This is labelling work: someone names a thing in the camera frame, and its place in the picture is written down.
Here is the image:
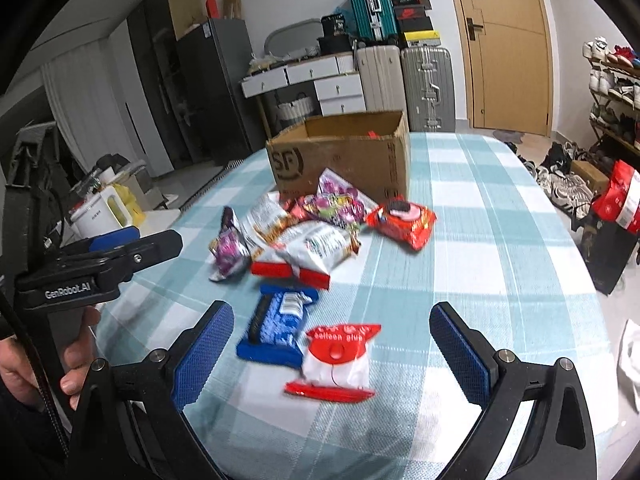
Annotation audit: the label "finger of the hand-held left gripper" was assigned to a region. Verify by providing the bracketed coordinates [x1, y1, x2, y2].
[62, 226, 141, 259]
[97, 230, 184, 288]

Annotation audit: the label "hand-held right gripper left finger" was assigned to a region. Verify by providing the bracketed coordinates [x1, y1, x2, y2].
[67, 301, 236, 480]

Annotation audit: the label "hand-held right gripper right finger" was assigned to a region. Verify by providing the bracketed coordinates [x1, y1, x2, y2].
[429, 302, 598, 480]

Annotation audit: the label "blue cookie packet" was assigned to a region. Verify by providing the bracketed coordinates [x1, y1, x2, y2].
[236, 284, 321, 367]

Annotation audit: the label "white orange chip bag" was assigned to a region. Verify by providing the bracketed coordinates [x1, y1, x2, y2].
[240, 191, 297, 262]

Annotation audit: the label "red white glue packet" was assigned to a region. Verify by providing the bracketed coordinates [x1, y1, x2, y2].
[285, 322, 383, 404]

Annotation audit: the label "red cookie packet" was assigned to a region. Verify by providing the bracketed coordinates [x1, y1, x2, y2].
[365, 199, 437, 252]

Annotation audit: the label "purple candy packet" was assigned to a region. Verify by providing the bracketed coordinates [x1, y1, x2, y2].
[292, 167, 379, 234]

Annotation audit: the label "large cardboard box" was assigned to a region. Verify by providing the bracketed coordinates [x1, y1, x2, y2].
[266, 110, 411, 202]

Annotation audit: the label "person's left forearm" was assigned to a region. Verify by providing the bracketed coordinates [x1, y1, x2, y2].
[0, 380, 68, 480]

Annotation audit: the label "person's left hand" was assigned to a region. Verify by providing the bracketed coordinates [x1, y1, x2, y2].
[0, 306, 102, 412]

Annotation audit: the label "white plastic jug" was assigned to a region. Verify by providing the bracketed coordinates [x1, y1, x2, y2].
[70, 185, 134, 239]

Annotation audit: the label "purple snack packet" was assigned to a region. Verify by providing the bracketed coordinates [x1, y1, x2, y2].
[208, 206, 251, 282]

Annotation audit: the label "checked tablecloth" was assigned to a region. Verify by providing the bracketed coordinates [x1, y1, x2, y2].
[95, 132, 621, 480]

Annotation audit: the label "red packets under box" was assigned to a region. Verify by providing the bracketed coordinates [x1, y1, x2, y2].
[250, 257, 332, 291]

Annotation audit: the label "white curtain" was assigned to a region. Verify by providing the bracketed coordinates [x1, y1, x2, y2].
[40, 42, 146, 196]

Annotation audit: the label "dark glass cabinet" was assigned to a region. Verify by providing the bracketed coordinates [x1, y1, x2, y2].
[127, 0, 201, 177]

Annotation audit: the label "black refrigerator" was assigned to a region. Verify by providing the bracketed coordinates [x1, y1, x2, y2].
[175, 19, 266, 166]

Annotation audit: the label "white plastic bag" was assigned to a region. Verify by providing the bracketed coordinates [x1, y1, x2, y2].
[617, 320, 640, 421]

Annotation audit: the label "black shopping bag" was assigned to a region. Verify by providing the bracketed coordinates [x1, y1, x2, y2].
[572, 200, 640, 296]

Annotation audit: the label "pile of loose shoes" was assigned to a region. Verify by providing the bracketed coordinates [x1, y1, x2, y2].
[505, 140, 609, 219]

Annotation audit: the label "woven laundry basket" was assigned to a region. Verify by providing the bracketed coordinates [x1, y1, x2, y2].
[277, 95, 316, 131]

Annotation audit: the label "small cardboard box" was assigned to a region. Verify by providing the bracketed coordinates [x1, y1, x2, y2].
[570, 160, 611, 196]

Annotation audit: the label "red shopping bag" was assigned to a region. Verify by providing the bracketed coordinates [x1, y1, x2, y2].
[592, 160, 640, 235]

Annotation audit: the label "white drawer dresser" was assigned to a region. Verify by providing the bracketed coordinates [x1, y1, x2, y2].
[241, 55, 367, 136]

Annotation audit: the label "arched grey mirror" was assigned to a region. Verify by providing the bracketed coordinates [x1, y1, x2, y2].
[263, 18, 324, 59]

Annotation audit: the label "wooden shoe rack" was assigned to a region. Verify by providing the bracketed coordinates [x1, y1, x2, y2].
[582, 40, 640, 156]

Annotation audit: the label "silver suitcase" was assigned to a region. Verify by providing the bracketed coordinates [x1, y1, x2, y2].
[400, 46, 457, 134]

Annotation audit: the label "black storage bag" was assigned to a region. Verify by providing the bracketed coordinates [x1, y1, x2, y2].
[317, 15, 356, 56]

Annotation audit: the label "beige suitcase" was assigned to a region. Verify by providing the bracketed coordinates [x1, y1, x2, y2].
[356, 45, 409, 114]

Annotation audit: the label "wooden door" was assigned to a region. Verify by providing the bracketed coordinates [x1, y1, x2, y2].
[442, 0, 554, 136]

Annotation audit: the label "row of assorted shoes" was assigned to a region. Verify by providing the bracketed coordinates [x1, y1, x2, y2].
[582, 36, 640, 148]

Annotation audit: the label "black yellow shoe box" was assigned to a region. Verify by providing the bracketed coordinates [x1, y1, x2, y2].
[402, 30, 444, 49]

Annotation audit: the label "teal suitcase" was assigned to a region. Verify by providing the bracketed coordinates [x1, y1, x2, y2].
[345, 0, 399, 44]

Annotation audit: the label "plain black shoe box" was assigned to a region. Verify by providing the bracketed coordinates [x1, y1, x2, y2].
[397, 17, 434, 34]

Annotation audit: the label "black braided cable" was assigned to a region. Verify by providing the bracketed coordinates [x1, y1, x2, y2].
[0, 292, 70, 458]

